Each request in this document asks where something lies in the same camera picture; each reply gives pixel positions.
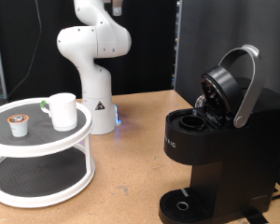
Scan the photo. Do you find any orange rimmed white coffee pod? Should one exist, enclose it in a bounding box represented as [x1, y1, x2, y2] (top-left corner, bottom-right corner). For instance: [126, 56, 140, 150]
[7, 114, 30, 138]

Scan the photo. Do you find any black Keurig coffee machine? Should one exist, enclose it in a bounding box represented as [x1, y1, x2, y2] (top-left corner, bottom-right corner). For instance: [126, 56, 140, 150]
[158, 44, 280, 224]

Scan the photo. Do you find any black hanging background cable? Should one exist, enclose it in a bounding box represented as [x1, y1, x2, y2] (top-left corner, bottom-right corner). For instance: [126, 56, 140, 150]
[4, 0, 43, 102]

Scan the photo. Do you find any perforated metal upright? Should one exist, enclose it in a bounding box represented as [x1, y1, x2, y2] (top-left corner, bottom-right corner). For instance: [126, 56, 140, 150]
[172, 0, 182, 91]

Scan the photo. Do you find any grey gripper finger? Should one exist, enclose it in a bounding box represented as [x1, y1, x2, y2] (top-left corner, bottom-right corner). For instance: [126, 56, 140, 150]
[112, 0, 122, 17]

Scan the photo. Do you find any white mug green taped handle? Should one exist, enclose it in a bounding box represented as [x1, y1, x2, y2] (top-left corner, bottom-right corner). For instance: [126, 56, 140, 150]
[40, 92, 78, 133]

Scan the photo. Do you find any silver handled Keurig lid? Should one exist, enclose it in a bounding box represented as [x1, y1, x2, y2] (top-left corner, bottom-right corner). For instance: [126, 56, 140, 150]
[194, 44, 268, 129]

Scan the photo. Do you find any white two-tier turntable stand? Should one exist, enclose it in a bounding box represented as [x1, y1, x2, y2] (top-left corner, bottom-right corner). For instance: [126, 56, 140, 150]
[0, 97, 96, 209]

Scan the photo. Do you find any grey partition panel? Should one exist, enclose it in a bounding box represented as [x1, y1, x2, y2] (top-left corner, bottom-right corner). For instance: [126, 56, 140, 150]
[174, 0, 280, 190]

